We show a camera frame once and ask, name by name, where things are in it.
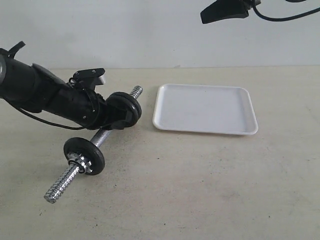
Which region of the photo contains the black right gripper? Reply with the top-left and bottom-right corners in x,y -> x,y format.
200,0 -> 261,24

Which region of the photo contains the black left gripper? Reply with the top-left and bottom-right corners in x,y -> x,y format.
49,84 -> 135,130

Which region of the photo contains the black weight plate end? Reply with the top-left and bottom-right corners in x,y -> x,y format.
105,91 -> 128,117

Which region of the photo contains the chrome threaded dumbbell bar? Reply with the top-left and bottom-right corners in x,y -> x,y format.
44,85 -> 143,204

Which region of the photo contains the black weight plate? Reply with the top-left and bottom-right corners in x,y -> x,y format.
63,137 -> 105,176
125,94 -> 142,128

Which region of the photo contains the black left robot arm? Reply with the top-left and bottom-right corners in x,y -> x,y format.
0,41 -> 142,131

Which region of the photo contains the chrome collar nut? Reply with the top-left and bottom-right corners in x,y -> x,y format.
67,153 -> 93,174

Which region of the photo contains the white plastic tray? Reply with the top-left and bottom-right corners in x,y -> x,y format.
152,83 -> 259,136

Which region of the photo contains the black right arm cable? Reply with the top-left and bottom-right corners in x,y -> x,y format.
252,0 -> 320,22

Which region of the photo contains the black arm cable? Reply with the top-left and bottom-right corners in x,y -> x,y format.
252,0 -> 320,22
4,74 -> 106,131

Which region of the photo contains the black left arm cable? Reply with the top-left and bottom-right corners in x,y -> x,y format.
4,74 -> 106,131

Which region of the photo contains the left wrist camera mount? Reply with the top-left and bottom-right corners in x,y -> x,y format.
69,68 -> 106,90

